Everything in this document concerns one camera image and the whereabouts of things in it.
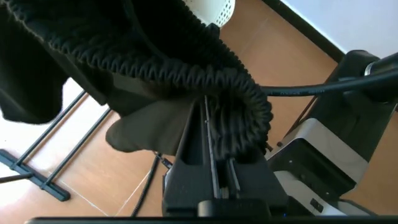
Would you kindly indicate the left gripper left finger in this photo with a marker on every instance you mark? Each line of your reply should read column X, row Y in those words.
column 186, row 186

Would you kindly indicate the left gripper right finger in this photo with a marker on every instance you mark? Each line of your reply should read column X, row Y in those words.
column 258, row 183

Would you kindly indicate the black garment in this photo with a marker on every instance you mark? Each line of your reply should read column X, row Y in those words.
column 124, row 46

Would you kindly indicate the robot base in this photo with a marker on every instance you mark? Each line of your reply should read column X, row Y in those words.
column 323, row 146

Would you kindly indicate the black clothes rack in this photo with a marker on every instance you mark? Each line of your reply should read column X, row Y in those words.
column 37, row 179

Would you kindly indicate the white laundry basket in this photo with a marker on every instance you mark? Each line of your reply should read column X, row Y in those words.
column 214, row 11

